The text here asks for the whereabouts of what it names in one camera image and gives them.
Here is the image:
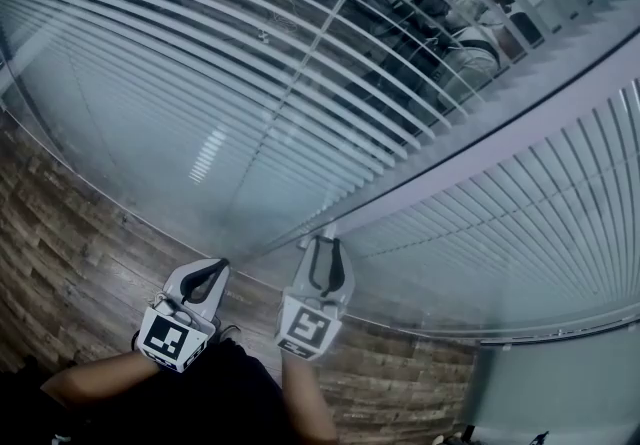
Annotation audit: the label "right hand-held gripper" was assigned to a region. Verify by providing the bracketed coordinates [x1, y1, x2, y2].
[272, 235, 357, 361]

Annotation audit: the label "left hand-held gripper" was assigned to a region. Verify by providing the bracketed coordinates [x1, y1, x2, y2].
[132, 256, 232, 375]

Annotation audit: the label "white window blinds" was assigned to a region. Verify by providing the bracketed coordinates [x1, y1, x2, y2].
[0, 0, 640, 264]
[339, 77, 640, 344]

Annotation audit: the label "person's right forearm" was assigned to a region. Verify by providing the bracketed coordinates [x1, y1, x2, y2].
[281, 355, 340, 445]

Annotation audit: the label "person's left forearm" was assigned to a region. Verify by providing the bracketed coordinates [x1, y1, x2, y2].
[39, 350, 162, 415]

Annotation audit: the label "person's black clothing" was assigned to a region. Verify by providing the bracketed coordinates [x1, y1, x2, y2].
[0, 336, 302, 445]

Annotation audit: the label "black office chair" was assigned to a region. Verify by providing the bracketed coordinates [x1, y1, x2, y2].
[508, 11, 545, 48]

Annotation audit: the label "white window frame mullion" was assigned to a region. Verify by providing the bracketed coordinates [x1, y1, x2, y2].
[259, 30, 640, 264]

